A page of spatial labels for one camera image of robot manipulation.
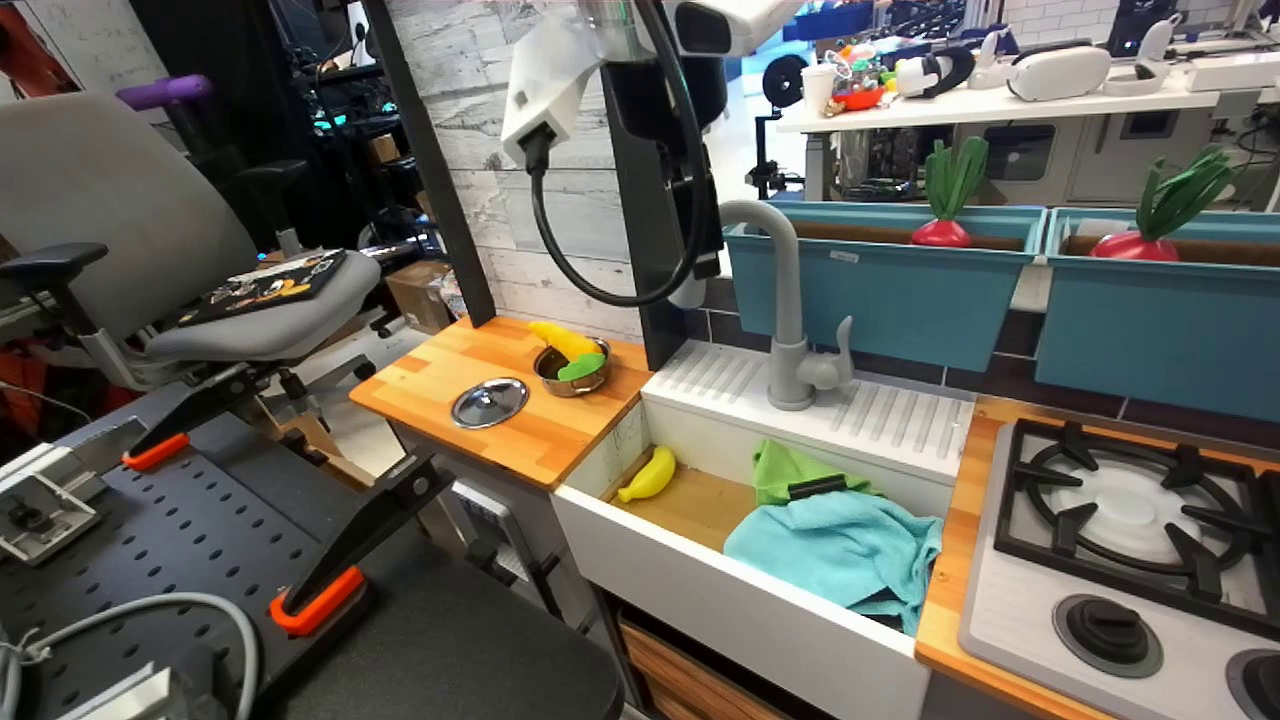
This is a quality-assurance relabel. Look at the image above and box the grey toy faucet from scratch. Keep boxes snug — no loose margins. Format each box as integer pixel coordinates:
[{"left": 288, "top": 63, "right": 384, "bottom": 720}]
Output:
[{"left": 719, "top": 198, "right": 852, "bottom": 410}]

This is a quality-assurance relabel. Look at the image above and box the green toy vegetable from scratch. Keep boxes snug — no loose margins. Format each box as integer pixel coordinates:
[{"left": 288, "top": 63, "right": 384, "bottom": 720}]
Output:
[{"left": 557, "top": 352, "right": 607, "bottom": 382}]

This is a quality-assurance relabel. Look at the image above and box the yellow toy corn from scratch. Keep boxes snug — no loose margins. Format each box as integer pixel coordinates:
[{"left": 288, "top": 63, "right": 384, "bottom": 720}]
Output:
[{"left": 530, "top": 318, "right": 603, "bottom": 361}]

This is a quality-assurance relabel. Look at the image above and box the wooden counter top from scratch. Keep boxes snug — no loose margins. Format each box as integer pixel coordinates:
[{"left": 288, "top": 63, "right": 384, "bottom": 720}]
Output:
[{"left": 347, "top": 318, "right": 649, "bottom": 486}]

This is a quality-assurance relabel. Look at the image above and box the yellow toy banana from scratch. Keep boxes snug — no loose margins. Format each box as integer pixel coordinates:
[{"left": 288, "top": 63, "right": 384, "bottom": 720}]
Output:
[{"left": 618, "top": 446, "right": 679, "bottom": 502}]

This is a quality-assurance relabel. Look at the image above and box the white toy sink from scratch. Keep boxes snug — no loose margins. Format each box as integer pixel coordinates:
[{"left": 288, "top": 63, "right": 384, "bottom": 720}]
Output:
[{"left": 557, "top": 345, "right": 978, "bottom": 720}]

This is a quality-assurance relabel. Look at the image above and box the round metal lid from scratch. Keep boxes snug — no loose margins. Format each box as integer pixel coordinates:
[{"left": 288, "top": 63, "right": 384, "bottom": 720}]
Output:
[{"left": 453, "top": 376, "right": 530, "bottom": 427}]

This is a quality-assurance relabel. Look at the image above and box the green cloth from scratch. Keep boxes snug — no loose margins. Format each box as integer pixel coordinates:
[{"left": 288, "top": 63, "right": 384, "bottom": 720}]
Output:
[{"left": 754, "top": 439, "right": 869, "bottom": 502}]

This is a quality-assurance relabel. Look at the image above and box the left teal planter box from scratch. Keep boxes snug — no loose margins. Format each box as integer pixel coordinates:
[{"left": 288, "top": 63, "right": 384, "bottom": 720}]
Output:
[{"left": 723, "top": 198, "right": 1049, "bottom": 370}]

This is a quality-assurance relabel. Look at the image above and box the teal planter box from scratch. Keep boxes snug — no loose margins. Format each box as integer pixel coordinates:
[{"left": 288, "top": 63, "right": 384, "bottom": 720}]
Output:
[
  {"left": 1038, "top": 206, "right": 1280, "bottom": 419},
  {"left": 723, "top": 198, "right": 1049, "bottom": 370}
]

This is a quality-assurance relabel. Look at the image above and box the teal cloth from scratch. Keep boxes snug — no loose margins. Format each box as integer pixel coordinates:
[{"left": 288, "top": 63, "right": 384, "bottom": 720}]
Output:
[{"left": 723, "top": 493, "right": 939, "bottom": 636}]

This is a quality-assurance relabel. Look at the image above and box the grey plank back panel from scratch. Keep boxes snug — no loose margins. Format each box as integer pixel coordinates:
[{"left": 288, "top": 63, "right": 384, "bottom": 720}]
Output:
[{"left": 363, "top": 0, "right": 639, "bottom": 338}]

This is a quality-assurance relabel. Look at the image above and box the left toy radish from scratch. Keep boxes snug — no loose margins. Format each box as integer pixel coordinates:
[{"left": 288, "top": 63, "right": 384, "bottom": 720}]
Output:
[{"left": 914, "top": 137, "right": 987, "bottom": 247}]

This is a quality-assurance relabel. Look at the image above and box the toy radish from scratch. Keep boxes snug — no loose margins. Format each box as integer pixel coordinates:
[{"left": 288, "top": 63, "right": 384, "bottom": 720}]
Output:
[
  {"left": 914, "top": 137, "right": 987, "bottom": 247},
  {"left": 1097, "top": 147, "right": 1236, "bottom": 258}
]

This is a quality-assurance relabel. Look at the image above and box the black orange clamp near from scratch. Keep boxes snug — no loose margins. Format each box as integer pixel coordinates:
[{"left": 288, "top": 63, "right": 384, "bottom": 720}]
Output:
[{"left": 267, "top": 455, "right": 443, "bottom": 639}]

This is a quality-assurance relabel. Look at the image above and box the black orange clamp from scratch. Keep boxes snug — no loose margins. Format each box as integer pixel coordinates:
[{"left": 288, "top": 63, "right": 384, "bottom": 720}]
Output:
[
  {"left": 119, "top": 364, "right": 259, "bottom": 471},
  {"left": 267, "top": 455, "right": 443, "bottom": 639}
]

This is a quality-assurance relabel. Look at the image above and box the black orange clamp far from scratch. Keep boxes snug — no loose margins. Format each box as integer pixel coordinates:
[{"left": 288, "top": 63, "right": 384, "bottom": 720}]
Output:
[{"left": 119, "top": 364, "right": 259, "bottom": 471}]

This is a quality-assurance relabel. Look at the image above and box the toy stove top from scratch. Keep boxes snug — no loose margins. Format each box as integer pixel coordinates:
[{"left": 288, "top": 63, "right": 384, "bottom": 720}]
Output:
[{"left": 961, "top": 419, "right": 1280, "bottom": 720}]

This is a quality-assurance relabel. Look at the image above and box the right teal planter box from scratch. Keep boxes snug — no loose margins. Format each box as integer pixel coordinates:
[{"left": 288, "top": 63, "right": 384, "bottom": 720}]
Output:
[{"left": 1038, "top": 206, "right": 1280, "bottom": 419}]

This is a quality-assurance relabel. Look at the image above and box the right toy radish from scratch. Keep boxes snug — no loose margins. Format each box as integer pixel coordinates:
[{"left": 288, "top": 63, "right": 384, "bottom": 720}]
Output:
[{"left": 1097, "top": 147, "right": 1236, "bottom": 258}]

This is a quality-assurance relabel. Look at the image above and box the grey office chair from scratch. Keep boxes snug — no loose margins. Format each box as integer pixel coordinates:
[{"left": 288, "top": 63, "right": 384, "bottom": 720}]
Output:
[{"left": 0, "top": 91, "right": 382, "bottom": 390}]

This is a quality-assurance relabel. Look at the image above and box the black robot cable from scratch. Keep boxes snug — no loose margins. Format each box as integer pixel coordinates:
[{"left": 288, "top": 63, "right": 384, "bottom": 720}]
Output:
[{"left": 530, "top": 0, "right": 718, "bottom": 313}]

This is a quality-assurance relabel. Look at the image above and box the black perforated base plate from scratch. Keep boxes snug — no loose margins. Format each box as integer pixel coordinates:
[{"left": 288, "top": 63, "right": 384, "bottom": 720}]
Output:
[{"left": 0, "top": 415, "right": 625, "bottom": 720}]

